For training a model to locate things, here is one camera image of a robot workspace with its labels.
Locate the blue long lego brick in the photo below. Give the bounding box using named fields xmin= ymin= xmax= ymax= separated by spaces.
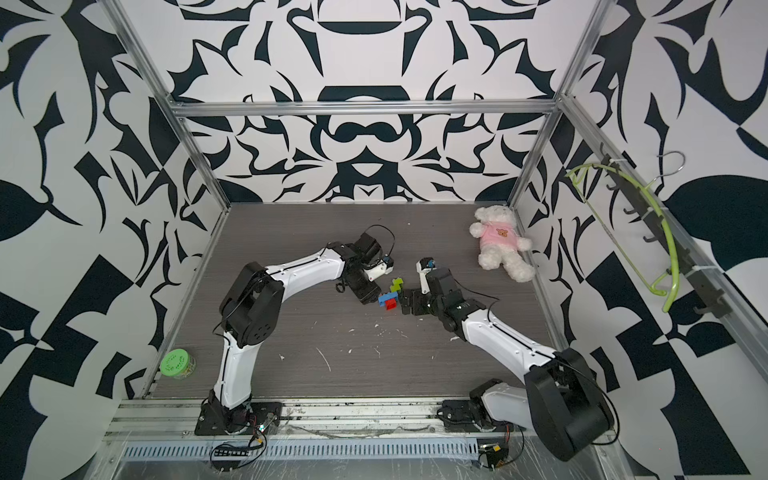
xmin=378 ymin=292 xmax=399 ymax=304

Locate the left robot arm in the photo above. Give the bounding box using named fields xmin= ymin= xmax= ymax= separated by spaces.
xmin=207 ymin=232 xmax=394 ymax=429

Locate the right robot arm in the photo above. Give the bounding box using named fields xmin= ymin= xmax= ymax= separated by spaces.
xmin=409 ymin=257 xmax=620 ymax=461

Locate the white teddy bear pink shirt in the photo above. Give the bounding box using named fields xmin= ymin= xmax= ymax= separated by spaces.
xmin=469 ymin=205 xmax=536 ymax=283

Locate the white vent grille strip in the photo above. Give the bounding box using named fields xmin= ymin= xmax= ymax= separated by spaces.
xmin=122 ymin=438 xmax=479 ymax=462

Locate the black connector box right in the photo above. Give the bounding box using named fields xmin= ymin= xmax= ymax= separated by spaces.
xmin=477 ymin=443 xmax=509 ymax=471

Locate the black connector box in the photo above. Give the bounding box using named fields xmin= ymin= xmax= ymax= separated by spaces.
xmin=208 ymin=443 xmax=252 ymax=472
xmin=477 ymin=443 xmax=509 ymax=471

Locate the green clothes hanger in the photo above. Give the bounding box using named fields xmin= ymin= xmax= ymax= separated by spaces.
xmin=566 ymin=163 xmax=669 ymax=312

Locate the black connector box left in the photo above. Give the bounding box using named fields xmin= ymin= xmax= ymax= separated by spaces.
xmin=208 ymin=443 xmax=252 ymax=472

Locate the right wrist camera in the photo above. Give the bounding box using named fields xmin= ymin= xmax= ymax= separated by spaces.
xmin=416 ymin=257 xmax=435 ymax=295

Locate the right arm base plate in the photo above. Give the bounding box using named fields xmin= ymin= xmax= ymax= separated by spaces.
xmin=436 ymin=399 xmax=517 ymax=433

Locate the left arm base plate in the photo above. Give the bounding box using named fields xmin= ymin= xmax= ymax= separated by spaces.
xmin=194 ymin=399 xmax=283 ymax=437

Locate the black wall hook rack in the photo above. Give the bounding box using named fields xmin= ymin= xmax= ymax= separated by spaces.
xmin=592 ymin=144 xmax=733 ymax=318

